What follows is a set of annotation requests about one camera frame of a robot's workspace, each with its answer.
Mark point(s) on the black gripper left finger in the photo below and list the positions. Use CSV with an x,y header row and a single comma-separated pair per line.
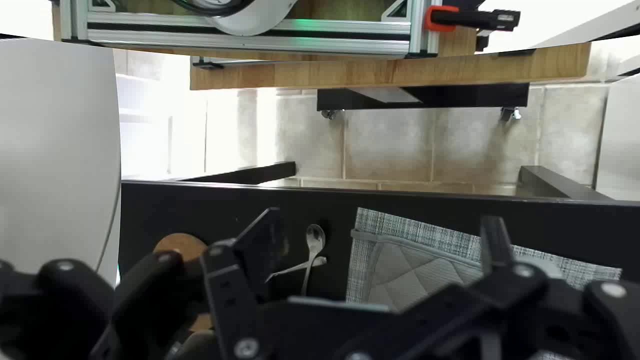
x,y
231,293

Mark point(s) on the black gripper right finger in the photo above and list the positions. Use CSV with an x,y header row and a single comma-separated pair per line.
x,y
497,253

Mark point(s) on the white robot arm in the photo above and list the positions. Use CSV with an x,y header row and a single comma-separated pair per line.
x,y
252,16

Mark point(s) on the round cork mat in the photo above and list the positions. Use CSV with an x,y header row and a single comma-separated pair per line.
x,y
181,243

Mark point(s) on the black table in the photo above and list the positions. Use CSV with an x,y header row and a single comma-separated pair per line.
x,y
201,213

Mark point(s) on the grey quilted pot holder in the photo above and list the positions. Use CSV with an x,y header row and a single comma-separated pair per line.
x,y
412,273

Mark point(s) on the grey checked placemat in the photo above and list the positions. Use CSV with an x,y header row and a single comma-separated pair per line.
x,y
412,222

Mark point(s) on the wooden board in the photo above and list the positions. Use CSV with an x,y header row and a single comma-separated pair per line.
x,y
400,70

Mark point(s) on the large white panel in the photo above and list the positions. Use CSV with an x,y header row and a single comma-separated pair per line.
x,y
53,147

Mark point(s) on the orange black bar clamp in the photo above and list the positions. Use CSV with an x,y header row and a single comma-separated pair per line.
x,y
467,16

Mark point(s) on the aluminium profile frame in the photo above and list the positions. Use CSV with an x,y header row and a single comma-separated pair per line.
x,y
233,41

